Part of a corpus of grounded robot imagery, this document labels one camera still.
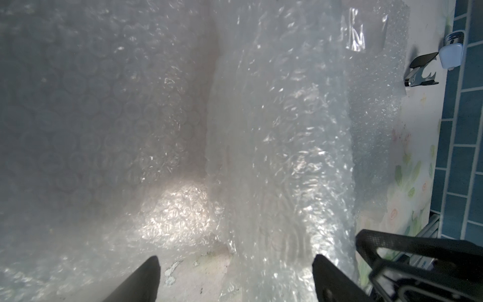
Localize small blue white object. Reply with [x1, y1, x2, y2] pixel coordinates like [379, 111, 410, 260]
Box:
[439, 30, 465, 70]

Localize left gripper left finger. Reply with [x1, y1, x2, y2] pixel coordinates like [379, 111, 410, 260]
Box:
[103, 255, 161, 302]

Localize bubble vase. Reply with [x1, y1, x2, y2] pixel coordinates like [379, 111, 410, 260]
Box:
[206, 1, 358, 301]

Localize small black metal clip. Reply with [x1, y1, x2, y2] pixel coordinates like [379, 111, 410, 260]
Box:
[404, 52, 438, 88]

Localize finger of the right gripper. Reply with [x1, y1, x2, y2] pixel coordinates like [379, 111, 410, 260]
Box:
[355, 230, 482, 301]

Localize clear bubble wrap sheet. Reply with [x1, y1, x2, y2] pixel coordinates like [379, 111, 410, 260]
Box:
[1, 1, 218, 301]
[342, 1, 410, 220]

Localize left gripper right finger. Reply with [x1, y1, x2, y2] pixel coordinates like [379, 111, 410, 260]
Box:
[312, 254, 372, 302]

